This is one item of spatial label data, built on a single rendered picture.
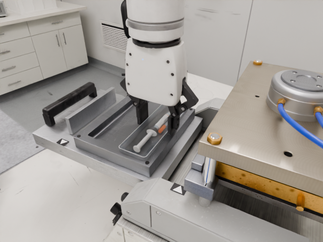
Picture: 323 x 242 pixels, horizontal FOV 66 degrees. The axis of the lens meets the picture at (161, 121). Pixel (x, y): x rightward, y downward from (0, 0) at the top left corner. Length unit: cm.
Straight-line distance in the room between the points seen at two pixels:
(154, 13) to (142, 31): 3
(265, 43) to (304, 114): 170
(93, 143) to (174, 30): 24
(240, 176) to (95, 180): 48
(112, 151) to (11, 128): 65
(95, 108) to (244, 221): 38
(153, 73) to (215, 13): 177
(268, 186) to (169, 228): 15
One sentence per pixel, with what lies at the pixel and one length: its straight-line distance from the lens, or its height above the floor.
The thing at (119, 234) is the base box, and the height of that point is 89.
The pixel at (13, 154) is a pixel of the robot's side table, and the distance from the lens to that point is 91.
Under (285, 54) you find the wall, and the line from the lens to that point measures 201.
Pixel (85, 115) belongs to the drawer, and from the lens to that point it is 55.
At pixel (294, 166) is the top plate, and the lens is 28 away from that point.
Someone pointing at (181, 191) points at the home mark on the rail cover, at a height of 100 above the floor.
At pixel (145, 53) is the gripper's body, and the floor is 115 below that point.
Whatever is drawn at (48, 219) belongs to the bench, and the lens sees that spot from 70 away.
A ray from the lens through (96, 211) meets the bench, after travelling 67.
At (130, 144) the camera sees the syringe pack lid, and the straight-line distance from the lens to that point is 44.
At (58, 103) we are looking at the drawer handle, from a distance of 58.
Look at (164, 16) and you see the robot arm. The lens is 36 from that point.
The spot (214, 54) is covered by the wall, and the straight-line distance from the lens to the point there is 222.
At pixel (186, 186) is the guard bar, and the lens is 33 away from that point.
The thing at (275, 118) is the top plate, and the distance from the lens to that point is 34.
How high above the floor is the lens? 129
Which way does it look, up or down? 35 degrees down
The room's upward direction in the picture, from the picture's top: straight up
